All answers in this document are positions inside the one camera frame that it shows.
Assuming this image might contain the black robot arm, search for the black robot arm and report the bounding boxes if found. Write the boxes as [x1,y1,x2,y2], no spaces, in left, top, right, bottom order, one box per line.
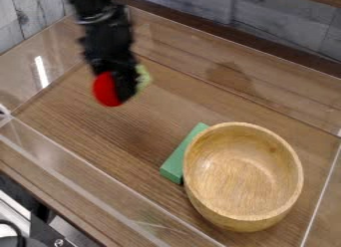
[69,0,141,107]

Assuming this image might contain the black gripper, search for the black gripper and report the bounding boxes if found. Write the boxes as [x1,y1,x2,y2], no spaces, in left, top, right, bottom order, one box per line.
[77,10,142,103]

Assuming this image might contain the wooden bowl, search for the wooden bowl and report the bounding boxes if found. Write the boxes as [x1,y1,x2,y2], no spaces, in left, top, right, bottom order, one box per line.
[183,123,303,232]

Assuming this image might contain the black cable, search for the black cable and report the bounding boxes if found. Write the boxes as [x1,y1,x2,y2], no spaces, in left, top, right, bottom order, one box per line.
[0,218,27,247]

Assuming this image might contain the clear acrylic enclosure wall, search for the clear acrylic enclosure wall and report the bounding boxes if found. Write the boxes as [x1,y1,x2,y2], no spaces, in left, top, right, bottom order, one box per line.
[0,10,341,247]

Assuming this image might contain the red plush strawberry fruit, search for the red plush strawberry fruit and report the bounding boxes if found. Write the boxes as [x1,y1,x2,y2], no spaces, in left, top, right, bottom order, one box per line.
[92,64,152,107]

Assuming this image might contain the green rectangular block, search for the green rectangular block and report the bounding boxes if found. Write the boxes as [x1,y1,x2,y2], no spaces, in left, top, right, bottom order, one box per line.
[160,123,208,185]

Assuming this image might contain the black clamp under table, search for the black clamp under table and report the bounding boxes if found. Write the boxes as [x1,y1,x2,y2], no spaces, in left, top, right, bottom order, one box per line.
[25,214,69,247]

